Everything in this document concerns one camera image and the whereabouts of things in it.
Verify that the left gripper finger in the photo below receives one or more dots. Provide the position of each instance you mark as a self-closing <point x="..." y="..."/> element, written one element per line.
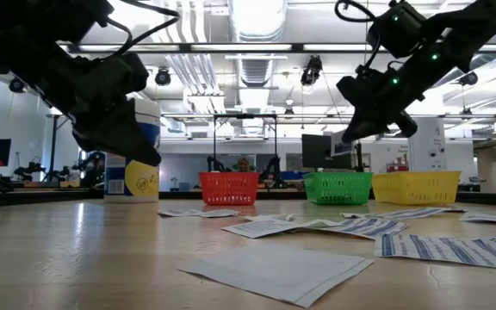
<point x="119" y="133"/>

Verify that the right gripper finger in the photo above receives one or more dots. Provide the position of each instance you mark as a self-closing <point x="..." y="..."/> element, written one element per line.
<point x="364" y="125"/>

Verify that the white packet with green print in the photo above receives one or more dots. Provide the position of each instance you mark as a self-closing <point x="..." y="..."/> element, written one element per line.
<point x="269" y="217"/>

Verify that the white packet with grey print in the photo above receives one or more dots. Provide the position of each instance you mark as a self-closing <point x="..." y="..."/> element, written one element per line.
<point x="493" y="218"/>

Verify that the black background robot arm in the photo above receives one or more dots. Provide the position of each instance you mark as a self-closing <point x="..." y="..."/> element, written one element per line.
<point x="211" y="164"/>
<point x="274" y="168"/>
<point x="28" y="170"/>
<point x="65" y="172"/>

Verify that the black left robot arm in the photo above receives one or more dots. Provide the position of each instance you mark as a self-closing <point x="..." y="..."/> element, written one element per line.
<point x="15" y="21"/>

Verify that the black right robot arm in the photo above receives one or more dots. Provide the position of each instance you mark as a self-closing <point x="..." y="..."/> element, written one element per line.
<point x="467" y="30"/>

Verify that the person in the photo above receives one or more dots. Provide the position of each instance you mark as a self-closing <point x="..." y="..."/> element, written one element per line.
<point x="243" y="163"/>
<point x="95" y="165"/>

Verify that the white blue yellow wipes canister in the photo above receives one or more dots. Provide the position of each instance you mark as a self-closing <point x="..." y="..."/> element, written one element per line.
<point x="140" y="181"/>

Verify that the red background box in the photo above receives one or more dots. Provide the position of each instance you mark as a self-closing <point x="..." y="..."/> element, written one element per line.
<point x="396" y="167"/>

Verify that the white background cabinet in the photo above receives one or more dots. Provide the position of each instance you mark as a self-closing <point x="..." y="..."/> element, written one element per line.
<point x="429" y="146"/>

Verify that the white background bottle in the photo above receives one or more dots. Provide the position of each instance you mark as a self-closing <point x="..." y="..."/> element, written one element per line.
<point x="74" y="176"/>

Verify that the green plastic basket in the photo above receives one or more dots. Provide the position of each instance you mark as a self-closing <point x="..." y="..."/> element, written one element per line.
<point x="337" y="189"/>

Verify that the yellow plastic basket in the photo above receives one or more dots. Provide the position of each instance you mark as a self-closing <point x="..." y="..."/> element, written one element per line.
<point x="416" y="188"/>

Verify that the white bandage strip packet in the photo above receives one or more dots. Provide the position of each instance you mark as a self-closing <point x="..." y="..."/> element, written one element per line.
<point x="323" y="223"/>

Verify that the red plastic basket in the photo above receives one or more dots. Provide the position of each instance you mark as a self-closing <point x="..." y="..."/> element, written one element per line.
<point x="229" y="189"/>

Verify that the wide blue striped bandage packet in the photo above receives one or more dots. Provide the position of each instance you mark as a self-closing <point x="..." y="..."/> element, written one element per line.
<point x="446" y="252"/>

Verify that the large plain white gauze packet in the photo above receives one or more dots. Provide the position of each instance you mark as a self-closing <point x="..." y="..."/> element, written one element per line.
<point x="274" y="271"/>

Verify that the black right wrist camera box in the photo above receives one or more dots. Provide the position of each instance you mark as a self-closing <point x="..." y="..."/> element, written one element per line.
<point x="355" y="90"/>

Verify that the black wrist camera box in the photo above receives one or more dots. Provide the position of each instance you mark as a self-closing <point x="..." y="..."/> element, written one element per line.
<point x="355" y="90"/>
<point x="123" y="71"/>

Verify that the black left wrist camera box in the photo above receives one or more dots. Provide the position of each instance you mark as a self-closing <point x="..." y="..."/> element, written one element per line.
<point x="123" y="71"/>

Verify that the black background frame post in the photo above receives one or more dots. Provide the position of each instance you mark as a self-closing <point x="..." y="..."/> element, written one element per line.
<point x="53" y="146"/>

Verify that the black ceiling mounted camera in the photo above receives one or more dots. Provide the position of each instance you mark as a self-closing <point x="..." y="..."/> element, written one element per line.
<point x="163" y="77"/>
<point x="468" y="78"/>
<point x="16" y="84"/>

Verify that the black hanging overhead camera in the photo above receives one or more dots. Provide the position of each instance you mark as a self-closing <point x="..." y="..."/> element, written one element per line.
<point x="312" y="71"/>

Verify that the black overhead frame light bar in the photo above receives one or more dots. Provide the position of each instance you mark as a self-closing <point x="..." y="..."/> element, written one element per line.
<point x="297" y="47"/>

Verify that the black table edge rail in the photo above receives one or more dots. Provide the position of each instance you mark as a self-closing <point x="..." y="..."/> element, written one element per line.
<point x="37" y="199"/>

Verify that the silver ceiling air duct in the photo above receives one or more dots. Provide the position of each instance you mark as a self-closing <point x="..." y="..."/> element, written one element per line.
<point x="256" y="73"/>

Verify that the black background frame stand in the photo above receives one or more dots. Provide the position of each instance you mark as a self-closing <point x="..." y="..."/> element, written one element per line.
<point x="244" y="116"/>

